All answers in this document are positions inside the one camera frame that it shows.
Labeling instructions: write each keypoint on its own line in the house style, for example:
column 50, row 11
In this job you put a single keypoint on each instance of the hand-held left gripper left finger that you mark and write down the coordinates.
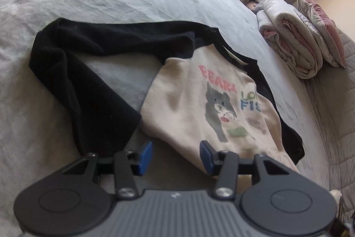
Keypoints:
column 145, row 158

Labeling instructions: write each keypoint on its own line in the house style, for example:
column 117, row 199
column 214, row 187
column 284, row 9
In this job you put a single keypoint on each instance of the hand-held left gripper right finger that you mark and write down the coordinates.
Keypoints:
column 206, row 159

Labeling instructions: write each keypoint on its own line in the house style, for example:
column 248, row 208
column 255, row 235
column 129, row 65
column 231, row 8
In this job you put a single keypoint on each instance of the cream and black printed sweatshirt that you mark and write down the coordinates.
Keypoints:
column 177, row 103

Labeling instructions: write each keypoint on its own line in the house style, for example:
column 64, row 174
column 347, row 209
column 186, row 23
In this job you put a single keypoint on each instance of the grey quilted headboard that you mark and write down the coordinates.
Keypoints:
column 335, row 114

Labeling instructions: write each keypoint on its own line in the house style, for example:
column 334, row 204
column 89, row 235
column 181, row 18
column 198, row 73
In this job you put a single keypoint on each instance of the folded grey and pink quilt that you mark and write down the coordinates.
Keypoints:
column 288, row 40

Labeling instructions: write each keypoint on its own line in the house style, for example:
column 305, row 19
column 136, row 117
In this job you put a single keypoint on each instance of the pink pillow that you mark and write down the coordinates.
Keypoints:
column 324, row 20

